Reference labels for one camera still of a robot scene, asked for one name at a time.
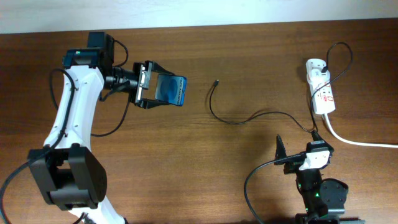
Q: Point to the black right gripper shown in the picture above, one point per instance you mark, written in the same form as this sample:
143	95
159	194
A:
281	152

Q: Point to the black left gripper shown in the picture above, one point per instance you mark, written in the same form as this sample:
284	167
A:
143	70

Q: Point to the blue Galaxy smartphone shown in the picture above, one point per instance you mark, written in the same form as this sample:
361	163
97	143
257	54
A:
171	89

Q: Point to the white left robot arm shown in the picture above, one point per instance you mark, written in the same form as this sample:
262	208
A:
65	170

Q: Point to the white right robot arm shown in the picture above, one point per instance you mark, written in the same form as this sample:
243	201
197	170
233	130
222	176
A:
324	199

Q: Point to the white USB charger adapter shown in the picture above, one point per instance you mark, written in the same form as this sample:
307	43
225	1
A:
316	76

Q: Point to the white power strip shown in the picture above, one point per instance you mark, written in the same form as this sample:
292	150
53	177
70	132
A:
322	96

